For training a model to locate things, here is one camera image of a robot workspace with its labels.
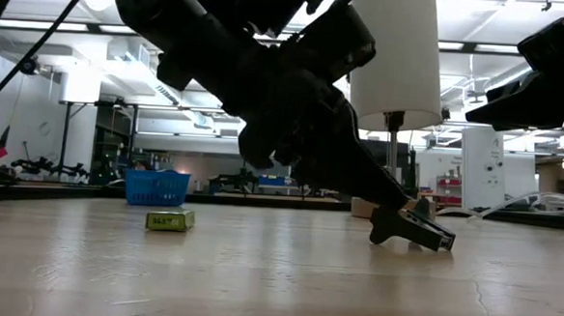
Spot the black staple remover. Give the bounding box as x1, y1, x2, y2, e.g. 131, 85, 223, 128
367, 194, 459, 254

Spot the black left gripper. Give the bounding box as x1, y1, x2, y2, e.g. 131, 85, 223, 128
234, 68, 417, 210

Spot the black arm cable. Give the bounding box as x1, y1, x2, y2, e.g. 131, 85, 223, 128
0, 0, 99, 123

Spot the black monitor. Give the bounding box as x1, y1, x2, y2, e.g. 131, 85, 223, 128
356, 138, 420, 198

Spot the green staples box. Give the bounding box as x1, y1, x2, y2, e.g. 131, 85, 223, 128
145, 207, 197, 234

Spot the black table edge frame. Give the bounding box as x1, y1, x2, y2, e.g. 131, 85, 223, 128
0, 180, 564, 233

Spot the white shade wooden base lamp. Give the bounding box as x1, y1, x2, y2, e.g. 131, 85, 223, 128
339, 0, 450, 223

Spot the clear plastic sheet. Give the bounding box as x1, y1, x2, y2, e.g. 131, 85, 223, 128
436, 186, 564, 232

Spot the blue plastic basket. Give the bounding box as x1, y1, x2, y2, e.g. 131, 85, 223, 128
123, 167, 192, 210

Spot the white pillar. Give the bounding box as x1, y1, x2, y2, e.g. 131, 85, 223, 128
457, 126, 510, 213

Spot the blue background bin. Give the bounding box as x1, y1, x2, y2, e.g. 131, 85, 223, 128
258, 174, 287, 187

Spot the red background shelf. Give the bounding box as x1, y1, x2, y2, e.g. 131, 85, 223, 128
436, 174, 465, 206

